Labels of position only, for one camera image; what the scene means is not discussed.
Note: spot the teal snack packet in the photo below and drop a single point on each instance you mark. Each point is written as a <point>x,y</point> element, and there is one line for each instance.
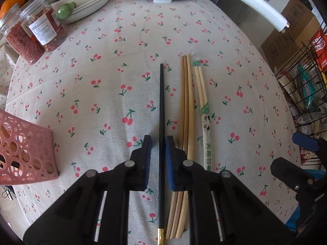
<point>306,86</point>

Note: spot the orange fruit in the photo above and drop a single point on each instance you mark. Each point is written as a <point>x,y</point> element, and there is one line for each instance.
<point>12,1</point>

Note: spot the clear jar with white label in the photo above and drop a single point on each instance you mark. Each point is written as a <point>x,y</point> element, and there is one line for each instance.
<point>43,28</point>

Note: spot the paper chopstick pair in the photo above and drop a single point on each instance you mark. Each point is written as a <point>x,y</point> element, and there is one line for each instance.
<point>205,122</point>

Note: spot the red snack packet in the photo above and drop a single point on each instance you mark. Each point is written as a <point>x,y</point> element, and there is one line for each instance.
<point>320,51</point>

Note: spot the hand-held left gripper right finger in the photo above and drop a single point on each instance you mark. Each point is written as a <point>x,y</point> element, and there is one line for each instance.
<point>170,163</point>

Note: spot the stacked white bowls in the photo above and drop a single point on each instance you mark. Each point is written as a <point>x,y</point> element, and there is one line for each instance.
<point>94,0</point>

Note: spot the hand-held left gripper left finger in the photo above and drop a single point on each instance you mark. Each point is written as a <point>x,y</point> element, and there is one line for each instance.
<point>147,158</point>

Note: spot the blue plastic sheet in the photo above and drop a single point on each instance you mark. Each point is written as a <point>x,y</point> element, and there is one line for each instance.
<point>296,222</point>

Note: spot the black chopstick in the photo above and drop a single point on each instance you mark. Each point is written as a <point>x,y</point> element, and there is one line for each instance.
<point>161,107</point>

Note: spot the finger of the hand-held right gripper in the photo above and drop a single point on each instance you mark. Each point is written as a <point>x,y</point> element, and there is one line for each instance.
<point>305,140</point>
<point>291,171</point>

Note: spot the small green round object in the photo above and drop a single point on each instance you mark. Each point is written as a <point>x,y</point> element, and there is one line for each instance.
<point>66,11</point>

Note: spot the pink perforated utensil holder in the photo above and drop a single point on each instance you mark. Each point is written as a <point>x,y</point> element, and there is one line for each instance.
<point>30,145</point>

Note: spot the cherry print tablecloth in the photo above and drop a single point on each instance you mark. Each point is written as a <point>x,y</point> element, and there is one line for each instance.
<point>102,56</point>

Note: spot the brown cardboard box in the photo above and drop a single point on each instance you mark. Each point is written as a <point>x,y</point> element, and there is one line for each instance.
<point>293,30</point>

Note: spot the bamboo chopstick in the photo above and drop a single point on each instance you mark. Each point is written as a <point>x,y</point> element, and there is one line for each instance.
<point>190,112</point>
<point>182,102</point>
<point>186,107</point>

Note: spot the clear jar of goji berries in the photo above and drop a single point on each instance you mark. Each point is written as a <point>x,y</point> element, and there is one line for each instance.
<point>23,46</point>

